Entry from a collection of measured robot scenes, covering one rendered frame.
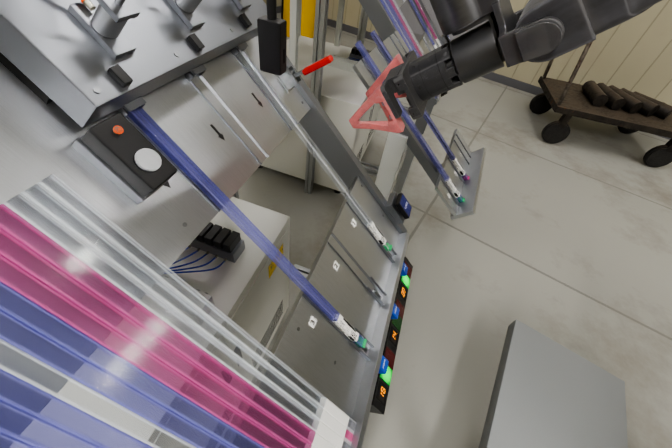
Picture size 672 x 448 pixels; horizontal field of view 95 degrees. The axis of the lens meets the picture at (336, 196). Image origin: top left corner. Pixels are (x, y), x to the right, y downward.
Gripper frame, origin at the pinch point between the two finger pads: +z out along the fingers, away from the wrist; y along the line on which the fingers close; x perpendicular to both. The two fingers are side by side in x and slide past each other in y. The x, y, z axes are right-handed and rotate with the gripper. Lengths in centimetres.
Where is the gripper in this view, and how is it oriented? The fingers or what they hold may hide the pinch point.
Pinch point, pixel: (364, 107)
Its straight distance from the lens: 51.2
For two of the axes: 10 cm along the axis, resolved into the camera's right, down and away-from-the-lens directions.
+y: -3.2, 6.4, -6.9
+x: 5.3, 7.3, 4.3
